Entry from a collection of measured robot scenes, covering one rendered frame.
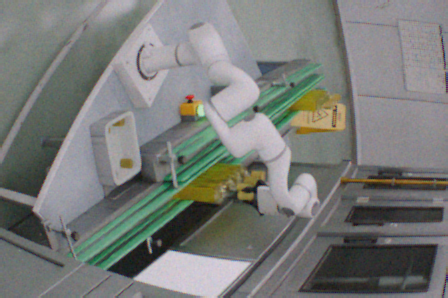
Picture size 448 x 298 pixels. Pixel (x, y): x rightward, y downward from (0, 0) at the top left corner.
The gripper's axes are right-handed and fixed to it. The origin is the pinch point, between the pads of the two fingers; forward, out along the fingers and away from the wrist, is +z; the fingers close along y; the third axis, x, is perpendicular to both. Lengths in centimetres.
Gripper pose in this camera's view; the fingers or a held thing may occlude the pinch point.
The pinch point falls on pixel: (249, 195)
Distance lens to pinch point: 196.0
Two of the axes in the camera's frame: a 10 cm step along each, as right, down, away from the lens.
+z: -7.4, -1.3, 6.6
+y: -1.1, -9.5, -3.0
